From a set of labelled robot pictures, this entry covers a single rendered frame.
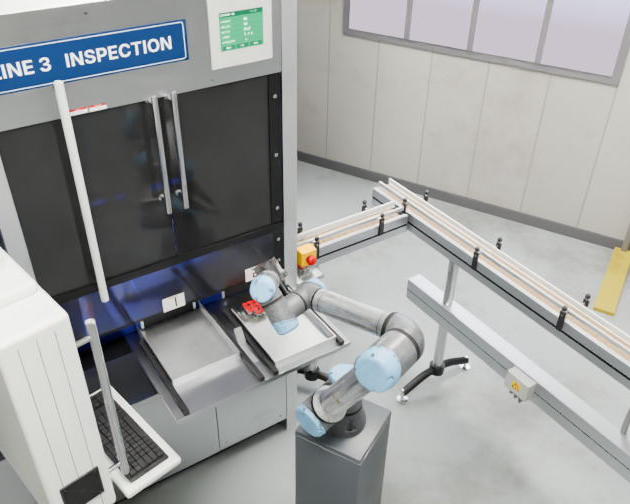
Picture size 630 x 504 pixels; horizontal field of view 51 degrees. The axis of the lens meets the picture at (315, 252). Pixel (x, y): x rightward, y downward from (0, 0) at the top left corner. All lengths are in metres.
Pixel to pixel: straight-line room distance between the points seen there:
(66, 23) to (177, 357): 1.19
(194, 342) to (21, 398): 0.92
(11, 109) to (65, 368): 0.72
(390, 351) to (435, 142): 3.36
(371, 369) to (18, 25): 1.27
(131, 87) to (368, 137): 3.34
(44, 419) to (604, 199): 3.88
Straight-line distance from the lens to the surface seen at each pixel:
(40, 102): 2.01
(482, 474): 3.31
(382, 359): 1.75
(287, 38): 2.26
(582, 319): 2.68
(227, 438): 3.15
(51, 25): 1.96
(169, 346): 2.53
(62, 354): 1.74
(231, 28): 2.14
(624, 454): 2.86
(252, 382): 2.36
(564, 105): 4.64
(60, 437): 1.91
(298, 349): 2.47
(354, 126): 5.24
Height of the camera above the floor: 2.58
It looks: 35 degrees down
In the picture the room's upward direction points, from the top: 1 degrees clockwise
